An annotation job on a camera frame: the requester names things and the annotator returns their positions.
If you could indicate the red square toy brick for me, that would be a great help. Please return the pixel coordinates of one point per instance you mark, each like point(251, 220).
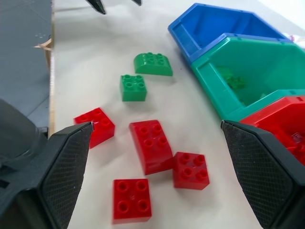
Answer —
point(132, 200)
point(190, 170)
point(100, 126)

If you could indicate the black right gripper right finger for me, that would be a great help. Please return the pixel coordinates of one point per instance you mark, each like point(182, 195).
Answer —
point(259, 171)

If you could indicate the blue plastic bin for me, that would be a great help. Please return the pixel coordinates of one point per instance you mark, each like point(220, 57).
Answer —
point(205, 26)

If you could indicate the green square toy brick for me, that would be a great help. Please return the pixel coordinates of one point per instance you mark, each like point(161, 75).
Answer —
point(133, 87)

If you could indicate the green curved toy brick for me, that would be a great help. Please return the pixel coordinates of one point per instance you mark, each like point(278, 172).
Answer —
point(152, 63)

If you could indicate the green plastic bin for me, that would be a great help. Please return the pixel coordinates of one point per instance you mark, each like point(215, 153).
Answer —
point(259, 66)

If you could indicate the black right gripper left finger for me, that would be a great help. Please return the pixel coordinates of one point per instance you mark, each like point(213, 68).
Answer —
point(64, 171)

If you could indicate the red plastic bin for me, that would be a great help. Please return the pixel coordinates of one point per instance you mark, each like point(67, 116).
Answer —
point(274, 117)

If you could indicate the grey robot body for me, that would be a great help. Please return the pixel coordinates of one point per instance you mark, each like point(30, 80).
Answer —
point(16, 133)

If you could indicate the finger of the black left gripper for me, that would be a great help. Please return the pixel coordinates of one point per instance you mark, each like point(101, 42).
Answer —
point(137, 2)
point(98, 6)

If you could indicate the red curved toy brick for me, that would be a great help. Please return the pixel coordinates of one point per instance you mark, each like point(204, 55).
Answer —
point(151, 145)

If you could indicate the tan tape strip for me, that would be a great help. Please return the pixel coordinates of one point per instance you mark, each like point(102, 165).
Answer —
point(44, 45)

